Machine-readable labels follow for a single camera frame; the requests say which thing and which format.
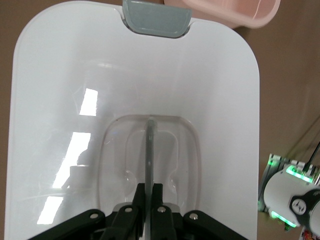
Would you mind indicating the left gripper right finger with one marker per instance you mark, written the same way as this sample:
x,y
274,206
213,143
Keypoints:
x,y
165,222

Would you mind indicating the grey lid latch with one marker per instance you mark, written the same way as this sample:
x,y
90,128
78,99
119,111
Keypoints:
x,y
157,18

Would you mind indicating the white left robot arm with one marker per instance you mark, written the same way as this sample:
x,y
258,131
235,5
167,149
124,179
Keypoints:
x,y
280,190

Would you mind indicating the pink plastic box base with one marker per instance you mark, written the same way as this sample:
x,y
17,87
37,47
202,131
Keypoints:
x,y
225,12

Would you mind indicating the white plastic box lid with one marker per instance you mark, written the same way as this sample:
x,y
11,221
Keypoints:
x,y
62,75

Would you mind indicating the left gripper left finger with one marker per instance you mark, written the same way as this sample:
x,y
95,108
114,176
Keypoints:
x,y
125,220

